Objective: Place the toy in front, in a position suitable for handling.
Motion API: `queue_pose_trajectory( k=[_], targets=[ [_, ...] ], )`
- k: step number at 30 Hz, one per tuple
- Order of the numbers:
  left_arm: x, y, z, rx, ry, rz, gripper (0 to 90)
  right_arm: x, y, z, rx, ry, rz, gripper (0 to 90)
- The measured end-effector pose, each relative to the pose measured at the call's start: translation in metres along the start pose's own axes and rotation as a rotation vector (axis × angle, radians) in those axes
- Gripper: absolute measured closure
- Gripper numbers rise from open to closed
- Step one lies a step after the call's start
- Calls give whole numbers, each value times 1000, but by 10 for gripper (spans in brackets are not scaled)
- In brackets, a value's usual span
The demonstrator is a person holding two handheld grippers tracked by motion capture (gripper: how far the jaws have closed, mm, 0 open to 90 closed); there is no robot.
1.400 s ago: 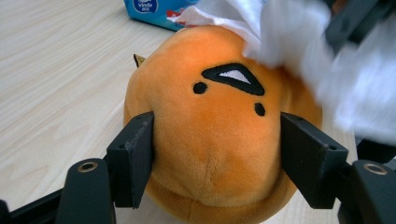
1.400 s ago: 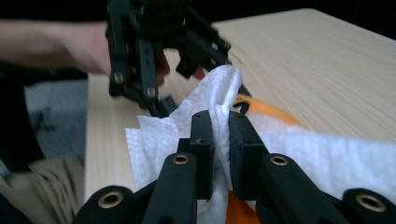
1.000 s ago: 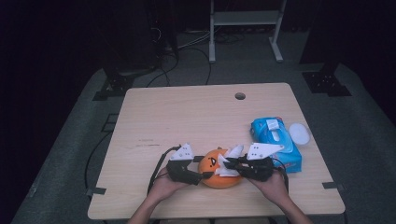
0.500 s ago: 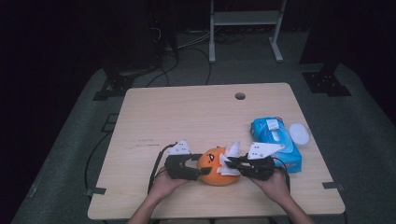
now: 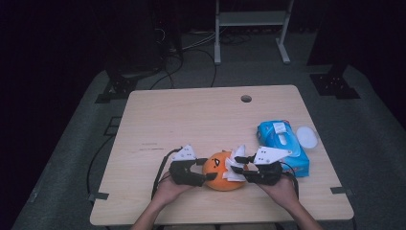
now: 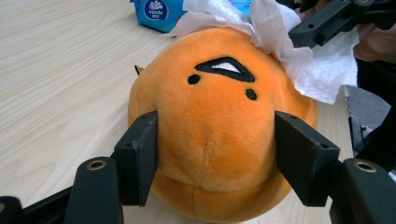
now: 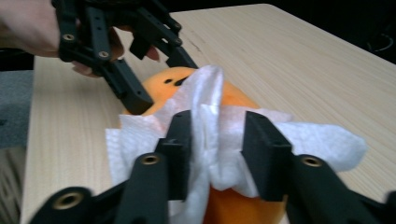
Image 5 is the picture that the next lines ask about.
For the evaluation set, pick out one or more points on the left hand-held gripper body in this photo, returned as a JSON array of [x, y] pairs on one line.
[[182, 177]]

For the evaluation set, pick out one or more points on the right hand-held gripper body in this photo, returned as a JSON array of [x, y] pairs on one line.
[[268, 175]]

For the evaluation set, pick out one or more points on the white wet wipe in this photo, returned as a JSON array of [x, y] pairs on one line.
[[232, 176]]

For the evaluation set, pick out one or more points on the orange plush toy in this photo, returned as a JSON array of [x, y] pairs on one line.
[[223, 185]]

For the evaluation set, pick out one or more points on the blue wet wipe pack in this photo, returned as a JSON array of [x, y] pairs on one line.
[[271, 137]]

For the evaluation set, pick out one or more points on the person's left hand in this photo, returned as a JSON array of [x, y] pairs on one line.
[[169, 191]]

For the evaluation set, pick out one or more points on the person's right hand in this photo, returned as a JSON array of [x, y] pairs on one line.
[[282, 191]]

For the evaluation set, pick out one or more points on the grey tape strip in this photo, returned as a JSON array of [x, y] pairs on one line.
[[341, 190], [99, 195]]

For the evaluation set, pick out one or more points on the black stand with slanted base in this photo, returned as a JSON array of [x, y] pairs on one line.
[[121, 86]]

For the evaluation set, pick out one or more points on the black stand with flat base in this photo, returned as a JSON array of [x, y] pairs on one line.
[[332, 84]]

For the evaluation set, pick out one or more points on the white metal stand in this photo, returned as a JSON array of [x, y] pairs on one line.
[[252, 18]]

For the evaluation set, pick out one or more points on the black floor tape frame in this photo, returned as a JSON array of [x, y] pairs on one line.
[[111, 118]]

